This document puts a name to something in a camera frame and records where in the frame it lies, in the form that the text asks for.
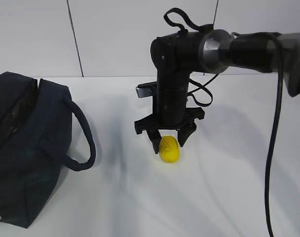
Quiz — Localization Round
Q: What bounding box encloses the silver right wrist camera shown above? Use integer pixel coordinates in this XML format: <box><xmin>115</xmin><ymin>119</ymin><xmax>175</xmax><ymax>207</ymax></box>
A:
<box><xmin>136</xmin><ymin>81</ymin><xmax>157</xmax><ymax>98</ymax></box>

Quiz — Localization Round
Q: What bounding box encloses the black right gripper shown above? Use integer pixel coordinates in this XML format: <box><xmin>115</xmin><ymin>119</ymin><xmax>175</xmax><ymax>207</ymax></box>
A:
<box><xmin>134</xmin><ymin>95</ymin><xmax>205</xmax><ymax>154</ymax></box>

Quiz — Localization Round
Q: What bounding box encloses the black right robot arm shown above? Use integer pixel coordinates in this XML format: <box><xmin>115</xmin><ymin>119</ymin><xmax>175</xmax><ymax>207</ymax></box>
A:
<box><xmin>135</xmin><ymin>24</ymin><xmax>300</xmax><ymax>153</ymax></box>

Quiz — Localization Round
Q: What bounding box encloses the yellow lemon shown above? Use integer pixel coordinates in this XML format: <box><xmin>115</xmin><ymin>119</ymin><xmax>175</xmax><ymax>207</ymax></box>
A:
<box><xmin>159</xmin><ymin>136</ymin><xmax>180</xmax><ymax>163</ymax></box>

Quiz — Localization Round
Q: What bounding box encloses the dark navy lunch bag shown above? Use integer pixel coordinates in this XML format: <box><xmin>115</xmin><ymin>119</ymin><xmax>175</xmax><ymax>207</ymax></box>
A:
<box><xmin>0</xmin><ymin>72</ymin><xmax>97</xmax><ymax>228</ymax></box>

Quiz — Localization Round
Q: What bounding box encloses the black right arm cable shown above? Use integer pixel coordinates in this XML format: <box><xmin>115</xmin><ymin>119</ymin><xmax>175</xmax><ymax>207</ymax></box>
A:
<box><xmin>163</xmin><ymin>7</ymin><xmax>285</xmax><ymax>237</ymax></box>

